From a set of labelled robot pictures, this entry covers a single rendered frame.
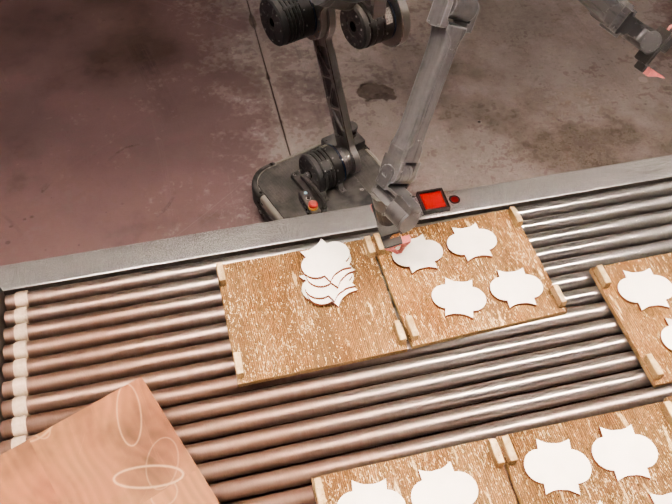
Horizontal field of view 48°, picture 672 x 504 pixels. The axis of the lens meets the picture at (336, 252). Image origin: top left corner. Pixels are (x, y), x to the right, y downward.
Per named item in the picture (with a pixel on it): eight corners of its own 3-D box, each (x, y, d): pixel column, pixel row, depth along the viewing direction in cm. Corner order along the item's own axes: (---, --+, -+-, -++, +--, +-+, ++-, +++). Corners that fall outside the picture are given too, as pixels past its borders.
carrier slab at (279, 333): (215, 269, 194) (215, 265, 193) (368, 241, 201) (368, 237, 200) (238, 387, 173) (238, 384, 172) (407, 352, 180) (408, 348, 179)
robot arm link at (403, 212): (410, 161, 176) (385, 160, 170) (441, 190, 170) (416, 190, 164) (387, 202, 182) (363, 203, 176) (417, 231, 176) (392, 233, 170)
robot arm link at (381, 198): (384, 175, 175) (365, 188, 174) (402, 192, 172) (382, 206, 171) (388, 192, 181) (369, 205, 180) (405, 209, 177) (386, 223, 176)
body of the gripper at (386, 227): (382, 241, 182) (378, 224, 175) (371, 208, 187) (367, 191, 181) (408, 232, 181) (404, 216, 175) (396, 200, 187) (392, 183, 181)
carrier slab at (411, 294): (369, 239, 201) (370, 236, 200) (510, 212, 209) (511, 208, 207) (411, 349, 181) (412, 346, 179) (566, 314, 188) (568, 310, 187)
